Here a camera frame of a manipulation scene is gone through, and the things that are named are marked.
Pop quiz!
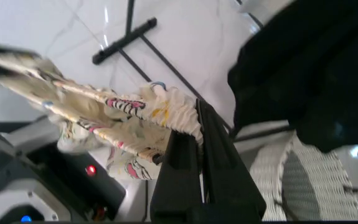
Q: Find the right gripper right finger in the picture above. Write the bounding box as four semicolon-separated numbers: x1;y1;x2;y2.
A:
195;98;266;223

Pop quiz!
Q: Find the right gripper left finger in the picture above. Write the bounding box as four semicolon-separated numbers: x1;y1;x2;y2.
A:
149;130;204;223

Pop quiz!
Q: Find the black garment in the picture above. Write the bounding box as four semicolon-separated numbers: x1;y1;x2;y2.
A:
227;0;358;154

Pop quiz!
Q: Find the white laundry basket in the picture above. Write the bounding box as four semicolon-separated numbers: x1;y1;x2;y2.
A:
249;130;358;222

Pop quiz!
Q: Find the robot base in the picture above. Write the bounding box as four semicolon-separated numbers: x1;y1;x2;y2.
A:
0;115;150;224

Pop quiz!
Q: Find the cream printed garment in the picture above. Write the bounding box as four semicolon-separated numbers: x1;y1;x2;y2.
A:
0;51;205;182

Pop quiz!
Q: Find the white curtain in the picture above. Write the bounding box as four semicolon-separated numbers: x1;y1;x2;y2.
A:
239;0;294;19

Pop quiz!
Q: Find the black clothes rack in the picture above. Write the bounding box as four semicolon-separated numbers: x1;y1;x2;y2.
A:
91;0;294;144

